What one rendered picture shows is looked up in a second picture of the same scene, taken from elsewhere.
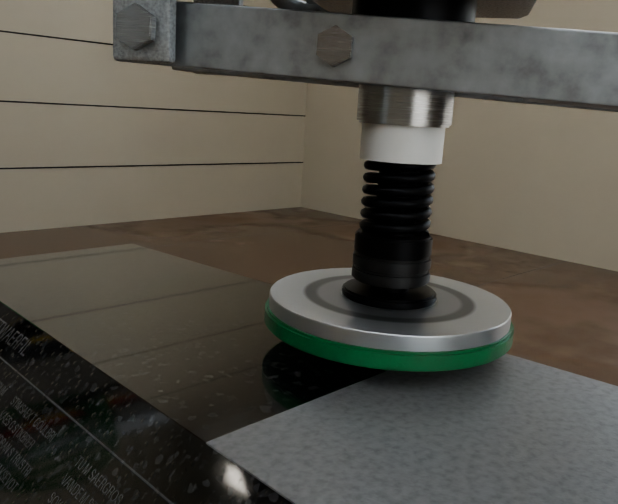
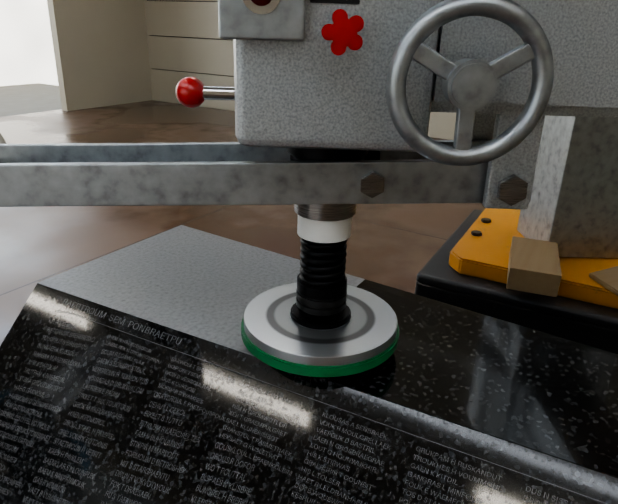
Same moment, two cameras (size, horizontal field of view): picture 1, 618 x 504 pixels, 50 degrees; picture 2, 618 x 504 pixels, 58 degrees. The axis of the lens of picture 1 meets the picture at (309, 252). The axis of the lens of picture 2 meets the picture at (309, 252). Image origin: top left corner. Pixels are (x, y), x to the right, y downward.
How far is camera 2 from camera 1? 1.27 m
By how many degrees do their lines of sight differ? 143
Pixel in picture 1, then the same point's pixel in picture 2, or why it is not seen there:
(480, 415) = not seen: hidden behind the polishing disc
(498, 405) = not seen: hidden behind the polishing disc
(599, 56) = (223, 154)
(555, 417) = (232, 307)
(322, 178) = not seen: outside the picture
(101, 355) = (453, 309)
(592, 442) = (223, 297)
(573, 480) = (239, 283)
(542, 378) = (226, 331)
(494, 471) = (266, 282)
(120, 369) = (433, 303)
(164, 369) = (415, 306)
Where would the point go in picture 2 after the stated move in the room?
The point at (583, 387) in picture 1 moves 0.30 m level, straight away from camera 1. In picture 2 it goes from (206, 328) to (93, 479)
